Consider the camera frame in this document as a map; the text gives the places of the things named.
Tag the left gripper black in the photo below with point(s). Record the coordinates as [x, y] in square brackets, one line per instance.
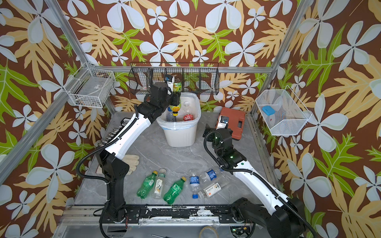
[175, 98]

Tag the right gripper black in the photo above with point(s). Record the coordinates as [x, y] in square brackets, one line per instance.
[214, 133]

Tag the tall green yellow bottle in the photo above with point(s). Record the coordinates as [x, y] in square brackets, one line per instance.
[176, 101]

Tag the blue label water bottle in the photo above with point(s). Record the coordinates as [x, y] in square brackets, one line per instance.
[194, 183]
[170, 117]

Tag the red label soda bottle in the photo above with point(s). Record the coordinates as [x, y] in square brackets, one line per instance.
[188, 116]

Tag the blue cap water bottle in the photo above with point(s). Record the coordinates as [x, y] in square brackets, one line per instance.
[211, 174]

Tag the clear bottle white label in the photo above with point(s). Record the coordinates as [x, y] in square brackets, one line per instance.
[212, 189]

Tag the green soda bottle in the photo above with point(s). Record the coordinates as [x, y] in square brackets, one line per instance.
[174, 191]
[147, 185]

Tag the white label drink bottle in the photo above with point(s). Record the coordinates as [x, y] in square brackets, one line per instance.
[159, 184]

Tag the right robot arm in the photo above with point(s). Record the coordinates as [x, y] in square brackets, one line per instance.
[280, 215]

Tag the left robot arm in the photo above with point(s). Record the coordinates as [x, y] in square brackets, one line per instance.
[110, 155]

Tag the clear bin liner bag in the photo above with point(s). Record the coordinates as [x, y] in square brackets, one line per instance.
[180, 124]

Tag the white plastic trash bin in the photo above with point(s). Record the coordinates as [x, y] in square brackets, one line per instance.
[181, 138]

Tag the red plastic tool case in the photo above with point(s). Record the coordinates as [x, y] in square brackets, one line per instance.
[232, 119]

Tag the black screwdriver bit holder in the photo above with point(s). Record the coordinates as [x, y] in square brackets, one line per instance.
[114, 127]

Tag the blue object in basket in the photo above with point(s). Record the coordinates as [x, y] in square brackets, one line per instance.
[268, 110]

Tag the white mesh basket right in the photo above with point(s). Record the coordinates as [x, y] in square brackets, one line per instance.
[291, 113]

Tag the tape roll foreground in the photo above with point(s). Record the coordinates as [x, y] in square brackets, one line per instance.
[208, 232]

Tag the black wire wall basket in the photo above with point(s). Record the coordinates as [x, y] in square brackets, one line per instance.
[196, 77]

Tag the white wire basket left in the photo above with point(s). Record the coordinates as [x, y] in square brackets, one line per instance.
[90, 86]

